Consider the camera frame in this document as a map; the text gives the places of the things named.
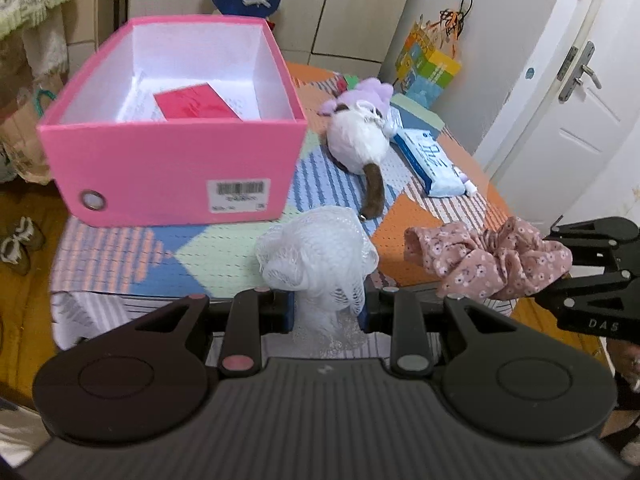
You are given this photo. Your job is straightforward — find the white and purple plush toy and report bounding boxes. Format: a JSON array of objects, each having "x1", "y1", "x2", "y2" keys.
[{"x1": 318, "y1": 77, "x2": 396, "y2": 221}]

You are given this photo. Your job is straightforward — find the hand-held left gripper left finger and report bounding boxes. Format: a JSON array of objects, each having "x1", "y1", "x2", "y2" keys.
[{"x1": 120, "y1": 287, "x2": 296, "y2": 378}]

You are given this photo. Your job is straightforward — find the blue and white tissue packet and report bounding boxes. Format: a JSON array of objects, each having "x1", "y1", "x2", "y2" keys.
[{"x1": 390, "y1": 127, "x2": 466, "y2": 197}]

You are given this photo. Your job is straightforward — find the small white tube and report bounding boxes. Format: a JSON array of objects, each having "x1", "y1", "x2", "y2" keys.
[{"x1": 452, "y1": 165, "x2": 477, "y2": 197}]

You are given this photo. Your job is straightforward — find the orange hair ties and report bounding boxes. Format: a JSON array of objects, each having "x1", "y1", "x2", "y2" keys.
[{"x1": 436, "y1": 9, "x2": 462, "y2": 38}]

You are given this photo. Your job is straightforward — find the pink cardboard box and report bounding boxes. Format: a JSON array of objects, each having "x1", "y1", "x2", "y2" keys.
[{"x1": 36, "y1": 16, "x2": 307, "y2": 227}]

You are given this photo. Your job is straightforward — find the white wardrobe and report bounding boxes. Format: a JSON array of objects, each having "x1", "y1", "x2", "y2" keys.
[{"x1": 125, "y1": 0, "x2": 422, "y2": 64}]

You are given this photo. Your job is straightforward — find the beige shoe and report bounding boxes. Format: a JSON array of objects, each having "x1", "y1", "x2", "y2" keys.
[
  {"x1": 12, "y1": 216, "x2": 47, "y2": 256},
  {"x1": 0, "y1": 237, "x2": 33, "y2": 277}
]

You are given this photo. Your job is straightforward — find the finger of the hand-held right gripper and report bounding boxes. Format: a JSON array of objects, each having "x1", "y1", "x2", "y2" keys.
[
  {"x1": 542, "y1": 216, "x2": 640, "y2": 267},
  {"x1": 532, "y1": 269, "x2": 640, "y2": 345}
]

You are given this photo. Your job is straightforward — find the white door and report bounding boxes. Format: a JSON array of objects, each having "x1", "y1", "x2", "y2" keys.
[{"x1": 475, "y1": 0, "x2": 640, "y2": 243}]

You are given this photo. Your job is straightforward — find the patchwork tablecloth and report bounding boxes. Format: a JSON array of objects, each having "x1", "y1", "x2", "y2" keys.
[{"x1": 50, "y1": 60, "x2": 512, "y2": 352}]

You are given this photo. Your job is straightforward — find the brown paper bag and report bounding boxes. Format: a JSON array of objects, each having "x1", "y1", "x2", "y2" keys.
[{"x1": 0, "y1": 87, "x2": 56, "y2": 186}]

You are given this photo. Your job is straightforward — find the grey door handle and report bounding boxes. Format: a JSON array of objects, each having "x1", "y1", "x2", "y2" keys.
[{"x1": 558, "y1": 41, "x2": 602, "y2": 102}]

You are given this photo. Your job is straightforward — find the red card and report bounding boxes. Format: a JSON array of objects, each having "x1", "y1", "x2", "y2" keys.
[{"x1": 153, "y1": 83, "x2": 246, "y2": 122}]

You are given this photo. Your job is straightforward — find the colourful gift bag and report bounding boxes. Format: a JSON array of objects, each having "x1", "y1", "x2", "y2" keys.
[{"x1": 395, "y1": 20, "x2": 463, "y2": 109}]

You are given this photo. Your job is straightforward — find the black hair tie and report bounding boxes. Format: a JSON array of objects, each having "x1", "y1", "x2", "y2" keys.
[{"x1": 457, "y1": 0, "x2": 474, "y2": 37}]

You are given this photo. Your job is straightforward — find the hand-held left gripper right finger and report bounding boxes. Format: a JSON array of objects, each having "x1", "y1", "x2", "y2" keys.
[{"x1": 357, "y1": 287, "x2": 518, "y2": 378}]

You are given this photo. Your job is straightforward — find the pink floral scrunchie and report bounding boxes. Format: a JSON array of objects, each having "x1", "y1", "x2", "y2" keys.
[{"x1": 403, "y1": 216, "x2": 573, "y2": 301}]

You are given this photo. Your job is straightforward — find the white mesh bath sponge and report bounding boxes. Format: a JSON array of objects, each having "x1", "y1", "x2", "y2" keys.
[{"x1": 255, "y1": 207, "x2": 379, "y2": 358}]

